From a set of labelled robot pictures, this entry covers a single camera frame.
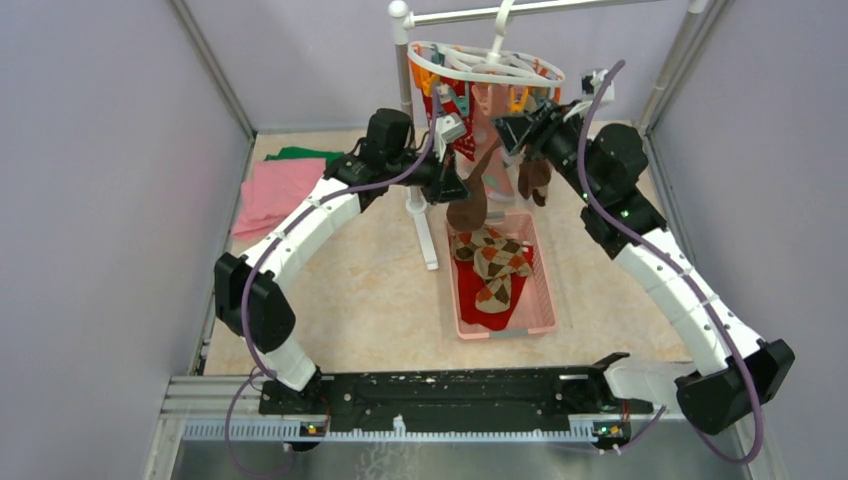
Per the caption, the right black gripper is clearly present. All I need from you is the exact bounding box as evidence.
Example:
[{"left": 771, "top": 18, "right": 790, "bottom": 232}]
[{"left": 488, "top": 100, "right": 600, "bottom": 206}]

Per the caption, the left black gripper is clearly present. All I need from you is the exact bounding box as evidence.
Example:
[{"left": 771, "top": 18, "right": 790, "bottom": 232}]
[{"left": 386, "top": 139, "right": 472, "bottom": 205}]

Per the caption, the argyle beige sock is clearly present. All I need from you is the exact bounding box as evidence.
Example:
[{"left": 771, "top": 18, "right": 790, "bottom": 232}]
[
  {"left": 472, "top": 239, "right": 532, "bottom": 314},
  {"left": 450, "top": 225, "right": 506, "bottom": 261}
]

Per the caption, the red santa sock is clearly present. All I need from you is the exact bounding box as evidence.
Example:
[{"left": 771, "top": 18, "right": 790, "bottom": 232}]
[
  {"left": 490, "top": 246, "right": 533, "bottom": 330},
  {"left": 454, "top": 260, "right": 491, "bottom": 326}
]

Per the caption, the pink sock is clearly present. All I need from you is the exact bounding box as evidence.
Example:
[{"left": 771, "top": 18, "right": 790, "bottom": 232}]
[{"left": 471, "top": 83, "right": 515, "bottom": 202}]

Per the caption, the red snowflake sock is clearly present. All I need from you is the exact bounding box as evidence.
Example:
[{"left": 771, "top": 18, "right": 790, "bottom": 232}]
[{"left": 419, "top": 74, "right": 475, "bottom": 161}]

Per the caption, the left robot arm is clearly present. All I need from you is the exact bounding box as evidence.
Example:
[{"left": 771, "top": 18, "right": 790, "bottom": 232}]
[{"left": 214, "top": 108, "right": 471, "bottom": 414}]

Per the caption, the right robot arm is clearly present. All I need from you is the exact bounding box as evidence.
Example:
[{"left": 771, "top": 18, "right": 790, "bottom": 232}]
[{"left": 493, "top": 105, "right": 795, "bottom": 435}]

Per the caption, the white clip sock hanger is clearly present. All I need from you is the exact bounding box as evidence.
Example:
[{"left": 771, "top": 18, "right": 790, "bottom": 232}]
[{"left": 407, "top": 1, "right": 565, "bottom": 89}]

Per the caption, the pink plastic basket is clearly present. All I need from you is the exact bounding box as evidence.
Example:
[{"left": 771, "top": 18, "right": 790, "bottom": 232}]
[{"left": 449, "top": 209, "right": 558, "bottom": 340}]

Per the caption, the green folded cloth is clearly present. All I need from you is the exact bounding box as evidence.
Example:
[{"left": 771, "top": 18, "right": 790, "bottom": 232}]
[{"left": 264, "top": 146, "right": 344, "bottom": 162}]

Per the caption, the pink folded cloth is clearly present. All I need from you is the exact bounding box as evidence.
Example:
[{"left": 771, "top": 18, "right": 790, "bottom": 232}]
[{"left": 231, "top": 158, "right": 325, "bottom": 241}]

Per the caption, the metal drying rack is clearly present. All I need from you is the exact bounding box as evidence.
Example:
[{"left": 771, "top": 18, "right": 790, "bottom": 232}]
[{"left": 388, "top": 1, "right": 730, "bottom": 270}]

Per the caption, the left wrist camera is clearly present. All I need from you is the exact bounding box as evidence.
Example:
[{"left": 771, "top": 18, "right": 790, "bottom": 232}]
[{"left": 434, "top": 113, "right": 467, "bottom": 144}]

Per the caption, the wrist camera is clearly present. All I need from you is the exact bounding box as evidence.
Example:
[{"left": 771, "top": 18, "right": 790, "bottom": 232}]
[
  {"left": 434, "top": 113, "right": 467, "bottom": 144},
  {"left": 564, "top": 69, "right": 609, "bottom": 120}
]

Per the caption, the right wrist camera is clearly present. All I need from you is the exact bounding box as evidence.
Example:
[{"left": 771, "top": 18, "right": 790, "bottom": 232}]
[{"left": 564, "top": 69, "right": 609, "bottom": 120}]

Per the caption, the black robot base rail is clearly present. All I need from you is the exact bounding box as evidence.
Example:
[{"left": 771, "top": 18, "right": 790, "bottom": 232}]
[{"left": 258, "top": 366, "right": 655, "bottom": 448}]

